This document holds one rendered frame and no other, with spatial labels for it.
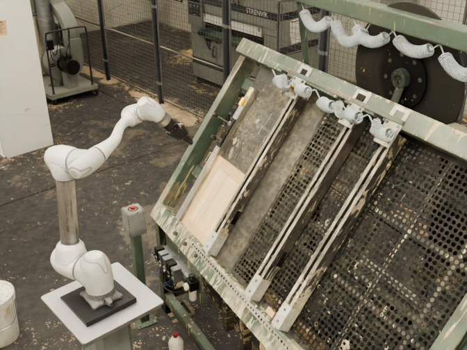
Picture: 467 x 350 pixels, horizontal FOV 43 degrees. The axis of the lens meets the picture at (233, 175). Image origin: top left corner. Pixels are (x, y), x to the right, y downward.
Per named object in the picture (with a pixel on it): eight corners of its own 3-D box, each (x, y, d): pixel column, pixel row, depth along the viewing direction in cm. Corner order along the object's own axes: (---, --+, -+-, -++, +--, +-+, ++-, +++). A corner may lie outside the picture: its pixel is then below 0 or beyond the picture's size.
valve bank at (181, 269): (148, 269, 384) (145, 238, 373) (168, 262, 390) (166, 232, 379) (181, 314, 346) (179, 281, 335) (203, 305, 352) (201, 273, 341)
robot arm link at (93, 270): (100, 300, 317) (94, 266, 308) (76, 289, 326) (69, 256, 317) (120, 284, 329) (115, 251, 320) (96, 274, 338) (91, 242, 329)
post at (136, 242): (138, 319, 427) (129, 231, 392) (146, 316, 429) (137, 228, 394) (142, 323, 422) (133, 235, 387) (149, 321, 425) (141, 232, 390)
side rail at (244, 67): (170, 204, 403) (158, 199, 397) (252, 62, 390) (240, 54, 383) (174, 207, 399) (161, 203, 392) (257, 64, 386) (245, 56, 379)
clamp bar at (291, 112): (209, 249, 349) (178, 239, 334) (313, 71, 335) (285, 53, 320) (217, 257, 341) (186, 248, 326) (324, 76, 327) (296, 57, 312)
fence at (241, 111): (179, 219, 380) (174, 217, 378) (254, 89, 369) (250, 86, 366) (183, 222, 377) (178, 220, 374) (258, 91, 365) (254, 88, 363)
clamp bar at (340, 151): (251, 293, 313) (218, 284, 298) (370, 96, 299) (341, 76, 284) (261, 304, 305) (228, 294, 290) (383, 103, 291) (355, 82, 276)
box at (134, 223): (123, 230, 393) (120, 207, 384) (140, 225, 398) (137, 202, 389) (130, 239, 383) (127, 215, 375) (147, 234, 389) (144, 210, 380)
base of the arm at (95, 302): (96, 314, 316) (94, 305, 313) (79, 294, 332) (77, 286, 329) (126, 300, 325) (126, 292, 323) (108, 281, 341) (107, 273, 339)
